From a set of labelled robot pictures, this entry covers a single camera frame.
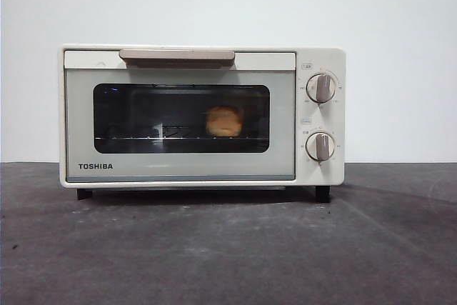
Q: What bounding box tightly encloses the beige oven timer knob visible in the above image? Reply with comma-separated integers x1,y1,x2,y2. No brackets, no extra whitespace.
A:
306,131,336,162

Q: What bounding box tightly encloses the metal wire oven rack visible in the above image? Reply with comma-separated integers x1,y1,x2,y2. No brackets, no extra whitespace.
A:
95,121,268,141

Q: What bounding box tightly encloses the golden brown bread loaf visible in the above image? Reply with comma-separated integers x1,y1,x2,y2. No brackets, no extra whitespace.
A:
205,105,245,138

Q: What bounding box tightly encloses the beige oven temperature knob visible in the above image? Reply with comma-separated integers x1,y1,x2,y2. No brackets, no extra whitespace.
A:
306,72,337,104

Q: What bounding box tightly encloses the glass oven door with handle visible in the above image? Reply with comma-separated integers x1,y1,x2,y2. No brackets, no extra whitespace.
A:
63,49,297,181

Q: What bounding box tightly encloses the white Toshiba toaster oven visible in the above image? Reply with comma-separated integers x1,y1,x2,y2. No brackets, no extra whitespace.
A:
58,44,346,203

